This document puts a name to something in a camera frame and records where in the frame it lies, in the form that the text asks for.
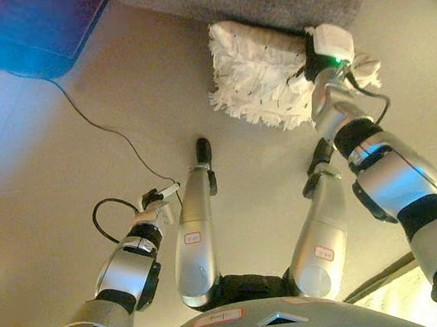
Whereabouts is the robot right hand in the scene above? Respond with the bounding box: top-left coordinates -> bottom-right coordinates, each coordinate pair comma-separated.
297,20 -> 359,84

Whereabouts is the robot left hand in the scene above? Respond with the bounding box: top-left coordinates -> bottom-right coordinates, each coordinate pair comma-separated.
138,181 -> 186,228

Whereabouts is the white shaggy cloth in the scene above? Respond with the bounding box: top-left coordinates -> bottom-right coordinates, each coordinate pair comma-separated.
201,5 -> 387,140

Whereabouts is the silver robot left leg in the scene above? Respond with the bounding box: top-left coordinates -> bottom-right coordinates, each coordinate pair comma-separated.
160,135 -> 231,310

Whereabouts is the silver robot leg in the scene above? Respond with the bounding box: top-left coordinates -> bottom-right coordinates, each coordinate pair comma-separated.
274,134 -> 358,306
160,135 -> 231,310

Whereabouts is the silver robot right leg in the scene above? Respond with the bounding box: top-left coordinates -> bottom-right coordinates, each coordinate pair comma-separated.
274,134 -> 358,306

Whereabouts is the grey robot torso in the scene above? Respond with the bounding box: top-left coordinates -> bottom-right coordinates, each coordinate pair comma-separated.
135,281 -> 418,327

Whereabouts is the blue box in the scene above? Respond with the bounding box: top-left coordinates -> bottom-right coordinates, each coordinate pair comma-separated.
0,0 -> 121,86

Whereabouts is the bed with cream bedding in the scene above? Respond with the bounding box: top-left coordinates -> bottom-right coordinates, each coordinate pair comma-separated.
340,252 -> 437,315

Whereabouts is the thick black wrist cable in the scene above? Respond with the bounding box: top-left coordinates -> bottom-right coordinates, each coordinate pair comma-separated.
90,194 -> 146,247

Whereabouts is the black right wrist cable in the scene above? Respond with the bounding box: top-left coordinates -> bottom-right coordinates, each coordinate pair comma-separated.
343,62 -> 394,128

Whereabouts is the thin black floor cable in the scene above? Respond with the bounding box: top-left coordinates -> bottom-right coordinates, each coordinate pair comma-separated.
47,65 -> 172,200

